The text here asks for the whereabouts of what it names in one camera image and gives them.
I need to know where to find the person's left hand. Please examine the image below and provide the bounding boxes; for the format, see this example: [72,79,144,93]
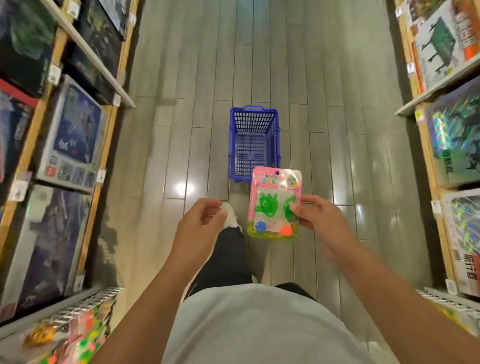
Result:
[168,197,228,277]

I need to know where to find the person's right hand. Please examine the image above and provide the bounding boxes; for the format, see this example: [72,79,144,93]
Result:
[291,195,360,258]

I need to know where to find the pink packet green sticky toy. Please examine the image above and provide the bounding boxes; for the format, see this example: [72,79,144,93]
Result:
[246,165,304,240]

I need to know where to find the blue plastic shopping basket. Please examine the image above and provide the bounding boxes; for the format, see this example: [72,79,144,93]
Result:
[228,105,282,184]

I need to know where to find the person's left forearm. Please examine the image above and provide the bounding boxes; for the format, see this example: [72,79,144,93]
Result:
[90,258,207,364]

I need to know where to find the person's black trousers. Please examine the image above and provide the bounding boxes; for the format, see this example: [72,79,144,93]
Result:
[183,225,316,301]

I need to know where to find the person's grey clothing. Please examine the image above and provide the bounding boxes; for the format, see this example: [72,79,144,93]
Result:
[161,283,376,364]

